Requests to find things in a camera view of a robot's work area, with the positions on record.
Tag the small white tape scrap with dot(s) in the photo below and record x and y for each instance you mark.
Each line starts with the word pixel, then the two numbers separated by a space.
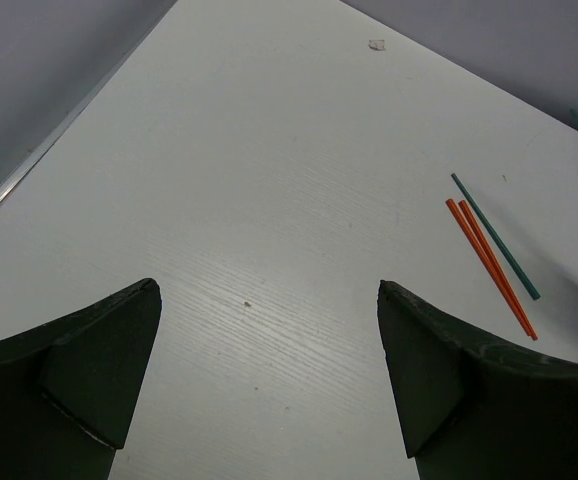
pixel 377 45

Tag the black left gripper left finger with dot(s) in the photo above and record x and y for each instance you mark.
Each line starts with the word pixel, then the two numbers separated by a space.
pixel 69 387

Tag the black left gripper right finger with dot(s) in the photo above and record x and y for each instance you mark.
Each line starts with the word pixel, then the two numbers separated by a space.
pixel 472 405

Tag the orange chopstick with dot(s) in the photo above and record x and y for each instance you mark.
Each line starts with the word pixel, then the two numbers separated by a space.
pixel 496 267
pixel 489 267

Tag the aluminium table frame rail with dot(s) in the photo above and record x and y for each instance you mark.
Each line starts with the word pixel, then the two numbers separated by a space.
pixel 55 57

